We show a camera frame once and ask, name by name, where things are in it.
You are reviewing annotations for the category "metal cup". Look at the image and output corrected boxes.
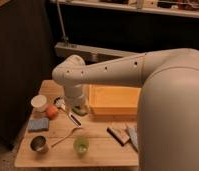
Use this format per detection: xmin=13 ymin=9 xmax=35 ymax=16
xmin=30 ymin=136 xmax=49 ymax=154

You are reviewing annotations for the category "grey folded cloth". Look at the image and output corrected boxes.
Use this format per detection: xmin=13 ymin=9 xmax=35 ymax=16
xmin=127 ymin=127 xmax=138 ymax=150

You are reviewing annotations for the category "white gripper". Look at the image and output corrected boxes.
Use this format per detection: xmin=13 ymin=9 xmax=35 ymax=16
xmin=65 ymin=84 xmax=85 ymax=107

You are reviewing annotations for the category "wooden shelf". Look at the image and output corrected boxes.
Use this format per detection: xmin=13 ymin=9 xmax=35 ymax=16
xmin=49 ymin=0 xmax=199 ymax=19

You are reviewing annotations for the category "blue sponge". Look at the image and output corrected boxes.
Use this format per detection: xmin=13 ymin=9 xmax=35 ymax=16
xmin=28 ymin=118 xmax=49 ymax=132

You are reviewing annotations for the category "wooden spoon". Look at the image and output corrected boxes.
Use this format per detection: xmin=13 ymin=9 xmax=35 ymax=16
xmin=51 ymin=127 xmax=83 ymax=148

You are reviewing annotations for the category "green plate with grapes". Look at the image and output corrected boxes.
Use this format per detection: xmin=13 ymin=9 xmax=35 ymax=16
xmin=72 ymin=106 xmax=88 ymax=116

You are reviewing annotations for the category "orange fruit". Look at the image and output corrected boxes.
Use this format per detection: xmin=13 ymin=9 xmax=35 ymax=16
xmin=46 ymin=105 xmax=58 ymax=119

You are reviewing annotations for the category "brown chocolate bar packet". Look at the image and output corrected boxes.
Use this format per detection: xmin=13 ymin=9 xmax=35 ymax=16
xmin=107 ymin=126 xmax=130 ymax=146

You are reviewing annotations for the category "grey metal beam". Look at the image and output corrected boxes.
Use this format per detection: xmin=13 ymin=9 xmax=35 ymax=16
xmin=54 ymin=42 xmax=141 ymax=62

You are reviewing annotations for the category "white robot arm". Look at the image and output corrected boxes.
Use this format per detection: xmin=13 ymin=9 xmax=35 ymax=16
xmin=52 ymin=48 xmax=199 ymax=171

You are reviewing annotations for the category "metal pole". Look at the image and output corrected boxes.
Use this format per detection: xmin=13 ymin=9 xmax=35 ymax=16
xmin=56 ymin=0 xmax=69 ymax=46

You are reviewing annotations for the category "white cup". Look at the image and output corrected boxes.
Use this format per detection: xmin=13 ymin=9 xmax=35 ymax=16
xmin=31 ymin=95 xmax=47 ymax=112

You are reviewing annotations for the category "yellow plastic tray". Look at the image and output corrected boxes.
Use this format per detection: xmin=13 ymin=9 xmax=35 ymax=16
xmin=89 ymin=85 xmax=141 ymax=116

